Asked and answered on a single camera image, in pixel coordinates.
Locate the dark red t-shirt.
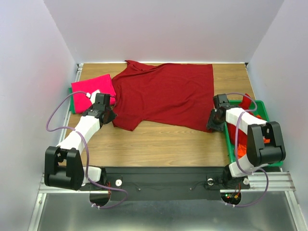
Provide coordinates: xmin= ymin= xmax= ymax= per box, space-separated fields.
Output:
xmin=112 ymin=60 xmax=214 ymax=132

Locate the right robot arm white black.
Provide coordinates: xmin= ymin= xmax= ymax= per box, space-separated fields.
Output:
xmin=206 ymin=94 xmax=286 ymax=188

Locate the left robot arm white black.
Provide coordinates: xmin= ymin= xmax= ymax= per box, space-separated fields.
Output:
xmin=44 ymin=90 xmax=116 ymax=190

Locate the folded pink t-shirt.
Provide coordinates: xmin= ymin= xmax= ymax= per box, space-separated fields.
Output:
xmin=71 ymin=74 xmax=116 ymax=114

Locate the red t-shirt in bin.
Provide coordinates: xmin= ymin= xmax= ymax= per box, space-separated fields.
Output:
xmin=227 ymin=97 xmax=252 ymax=145

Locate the folded green t-shirt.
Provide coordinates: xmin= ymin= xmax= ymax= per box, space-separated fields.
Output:
xmin=68 ymin=87 xmax=75 ymax=114

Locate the orange t-shirt in bin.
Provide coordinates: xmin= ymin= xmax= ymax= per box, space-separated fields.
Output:
xmin=237 ymin=115 xmax=271 ymax=158

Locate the green plastic bin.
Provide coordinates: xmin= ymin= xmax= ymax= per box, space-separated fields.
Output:
xmin=224 ymin=100 xmax=269 ymax=163

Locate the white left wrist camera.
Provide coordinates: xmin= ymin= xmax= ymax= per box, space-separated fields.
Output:
xmin=86 ymin=90 xmax=101 ymax=104

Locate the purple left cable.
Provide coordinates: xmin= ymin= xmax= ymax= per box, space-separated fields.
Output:
xmin=46 ymin=90 xmax=128 ymax=209

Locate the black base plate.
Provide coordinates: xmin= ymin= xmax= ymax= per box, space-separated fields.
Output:
xmin=79 ymin=166 xmax=251 ymax=201

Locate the aluminium frame rail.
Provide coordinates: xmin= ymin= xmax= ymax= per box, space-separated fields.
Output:
xmin=38 ymin=172 xmax=295 ymax=193

